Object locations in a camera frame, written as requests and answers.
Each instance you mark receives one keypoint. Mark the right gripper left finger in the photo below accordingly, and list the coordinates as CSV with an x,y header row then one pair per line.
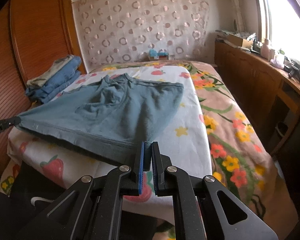
x,y
132,182

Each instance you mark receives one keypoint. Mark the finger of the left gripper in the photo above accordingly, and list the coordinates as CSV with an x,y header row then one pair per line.
x,y
7,123

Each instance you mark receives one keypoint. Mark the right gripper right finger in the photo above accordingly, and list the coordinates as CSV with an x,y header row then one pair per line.
x,y
164,174

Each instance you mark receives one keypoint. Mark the blue-grey pants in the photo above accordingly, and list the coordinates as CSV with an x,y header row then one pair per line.
x,y
108,118

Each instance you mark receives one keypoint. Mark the white strawberry flower sheet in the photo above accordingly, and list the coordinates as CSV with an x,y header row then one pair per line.
x,y
184,140

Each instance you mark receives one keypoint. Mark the folded grey garment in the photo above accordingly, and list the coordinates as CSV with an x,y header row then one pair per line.
x,y
56,66

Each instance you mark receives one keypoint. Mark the pink floral bedspread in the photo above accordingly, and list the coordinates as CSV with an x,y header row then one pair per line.
x,y
238,158

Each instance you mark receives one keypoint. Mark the folded blue jeans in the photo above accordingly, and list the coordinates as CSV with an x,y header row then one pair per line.
x,y
60,81

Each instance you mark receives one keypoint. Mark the wooden headboard panel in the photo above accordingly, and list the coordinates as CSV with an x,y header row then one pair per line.
x,y
33,34

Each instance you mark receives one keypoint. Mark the wooden sideboard cabinet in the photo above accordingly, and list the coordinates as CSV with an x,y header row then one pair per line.
x,y
268,96

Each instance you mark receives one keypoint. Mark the pink circle-pattern curtain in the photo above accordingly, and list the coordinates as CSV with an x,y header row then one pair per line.
x,y
120,31

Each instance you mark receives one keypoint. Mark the cardboard box on sideboard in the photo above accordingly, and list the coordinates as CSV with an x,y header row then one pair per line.
x,y
240,42

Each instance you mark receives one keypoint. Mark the pink bottle on sideboard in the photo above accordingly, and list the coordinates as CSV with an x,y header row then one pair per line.
x,y
264,52

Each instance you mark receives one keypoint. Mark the window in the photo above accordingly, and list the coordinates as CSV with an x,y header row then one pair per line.
x,y
280,24

